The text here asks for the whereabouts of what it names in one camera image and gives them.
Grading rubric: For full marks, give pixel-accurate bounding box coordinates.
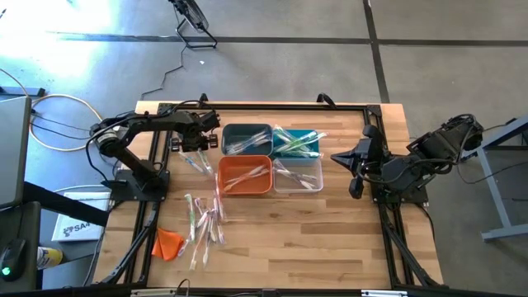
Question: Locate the black aluminium table frame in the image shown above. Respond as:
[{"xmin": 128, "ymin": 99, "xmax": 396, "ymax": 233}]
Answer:
[{"xmin": 98, "ymin": 102, "xmax": 445, "ymax": 290}]

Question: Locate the green toothbrush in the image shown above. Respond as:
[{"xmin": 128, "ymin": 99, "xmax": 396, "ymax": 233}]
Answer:
[
  {"xmin": 280, "ymin": 131, "xmax": 319, "ymax": 153},
  {"xmin": 282, "ymin": 148, "xmax": 324, "ymax": 160},
  {"xmin": 274, "ymin": 125, "xmax": 307, "ymax": 146},
  {"xmin": 284, "ymin": 130, "xmax": 329, "ymax": 152},
  {"xmin": 275, "ymin": 128, "xmax": 314, "ymax": 150},
  {"xmin": 196, "ymin": 148, "xmax": 215, "ymax": 177},
  {"xmin": 274, "ymin": 131, "xmax": 311, "ymax": 159},
  {"xmin": 184, "ymin": 192, "xmax": 197, "ymax": 243}
]

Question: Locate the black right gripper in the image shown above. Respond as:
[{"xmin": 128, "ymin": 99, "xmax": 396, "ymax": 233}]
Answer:
[{"xmin": 331, "ymin": 125, "xmax": 389, "ymax": 200}]

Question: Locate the orange plastic bin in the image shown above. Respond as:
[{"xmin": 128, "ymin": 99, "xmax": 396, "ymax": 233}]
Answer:
[{"xmin": 216, "ymin": 154, "xmax": 274, "ymax": 196}]

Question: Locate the yellow extension cord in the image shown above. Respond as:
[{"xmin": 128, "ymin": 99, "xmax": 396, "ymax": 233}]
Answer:
[{"xmin": 0, "ymin": 68, "xmax": 104, "ymax": 153}]

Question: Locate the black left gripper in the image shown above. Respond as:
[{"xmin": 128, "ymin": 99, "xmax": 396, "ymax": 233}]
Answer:
[{"xmin": 171, "ymin": 130, "xmax": 219, "ymax": 153}]

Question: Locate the dark grey plastic bin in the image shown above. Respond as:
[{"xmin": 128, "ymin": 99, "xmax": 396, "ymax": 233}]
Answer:
[{"xmin": 221, "ymin": 123, "xmax": 275, "ymax": 157}]

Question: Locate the black floor cable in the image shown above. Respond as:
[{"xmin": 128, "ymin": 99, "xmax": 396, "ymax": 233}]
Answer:
[
  {"xmin": 31, "ymin": 122, "xmax": 90, "ymax": 141},
  {"xmin": 455, "ymin": 122, "xmax": 528, "ymax": 186},
  {"xmin": 31, "ymin": 111, "xmax": 94, "ymax": 134}
]

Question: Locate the orange cloth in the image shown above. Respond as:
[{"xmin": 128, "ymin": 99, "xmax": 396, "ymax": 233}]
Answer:
[{"xmin": 151, "ymin": 227, "xmax": 186, "ymax": 262}]

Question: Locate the black computer mouse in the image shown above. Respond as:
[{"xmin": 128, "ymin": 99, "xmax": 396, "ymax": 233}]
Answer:
[{"xmin": 0, "ymin": 238, "xmax": 26, "ymax": 283}]

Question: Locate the grey laptop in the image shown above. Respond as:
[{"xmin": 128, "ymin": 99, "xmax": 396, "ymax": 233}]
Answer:
[{"xmin": 0, "ymin": 96, "xmax": 33, "ymax": 210}]

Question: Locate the blue toothbrush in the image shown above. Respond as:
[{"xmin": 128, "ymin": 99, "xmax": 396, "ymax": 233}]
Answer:
[
  {"xmin": 225, "ymin": 139, "xmax": 261, "ymax": 157},
  {"xmin": 234, "ymin": 131, "xmax": 273, "ymax": 153},
  {"xmin": 225, "ymin": 134, "xmax": 267, "ymax": 155},
  {"xmin": 229, "ymin": 130, "xmax": 272, "ymax": 148},
  {"xmin": 233, "ymin": 139, "xmax": 271, "ymax": 157}
]

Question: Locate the white printed box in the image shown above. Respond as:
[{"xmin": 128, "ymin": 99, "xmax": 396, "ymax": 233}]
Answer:
[{"xmin": 51, "ymin": 191, "xmax": 112, "ymax": 243}]

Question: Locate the black fan cable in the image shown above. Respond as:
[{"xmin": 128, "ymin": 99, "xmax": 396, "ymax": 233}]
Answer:
[{"xmin": 138, "ymin": 43, "xmax": 186, "ymax": 102}]

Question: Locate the white toothbrush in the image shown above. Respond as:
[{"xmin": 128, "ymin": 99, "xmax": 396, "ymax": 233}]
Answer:
[
  {"xmin": 284, "ymin": 175, "xmax": 318, "ymax": 191},
  {"xmin": 178, "ymin": 151, "xmax": 205, "ymax": 174}
]

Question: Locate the yellow can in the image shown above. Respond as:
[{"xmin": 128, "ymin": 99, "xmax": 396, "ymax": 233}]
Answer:
[{"xmin": 35, "ymin": 246, "xmax": 64, "ymax": 271}]

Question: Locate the teal plastic bin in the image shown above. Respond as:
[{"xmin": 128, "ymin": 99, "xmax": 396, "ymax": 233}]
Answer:
[{"xmin": 271, "ymin": 128, "xmax": 321, "ymax": 160}]

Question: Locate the black desk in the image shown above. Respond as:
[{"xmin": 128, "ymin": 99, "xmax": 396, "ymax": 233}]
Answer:
[{"xmin": 0, "ymin": 181, "xmax": 111, "ymax": 292}]

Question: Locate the black floor fan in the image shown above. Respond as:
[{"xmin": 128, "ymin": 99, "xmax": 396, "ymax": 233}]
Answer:
[{"xmin": 167, "ymin": 0, "xmax": 219, "ymax": 50}]

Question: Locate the white frame label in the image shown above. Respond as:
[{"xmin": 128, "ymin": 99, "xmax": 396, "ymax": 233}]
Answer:
[
  {"xmin": 130, "ymin": 288, "xmax": 178, "ymax": 297},
  {"xmin": 361, "ymin": 290, "xmax": 409, "ymax": 297}
]

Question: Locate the clear plastic bin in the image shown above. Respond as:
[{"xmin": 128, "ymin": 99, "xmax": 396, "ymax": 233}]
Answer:
[{"xmin": 271, "ymin": 157, "xmax": 324, "ymax": 194}]

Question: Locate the grey metal table frame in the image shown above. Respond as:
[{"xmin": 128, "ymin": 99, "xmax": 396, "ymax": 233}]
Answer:
[{"xmin": 456, "ymin": 115, "xmax": 528, "ymax": 243}]

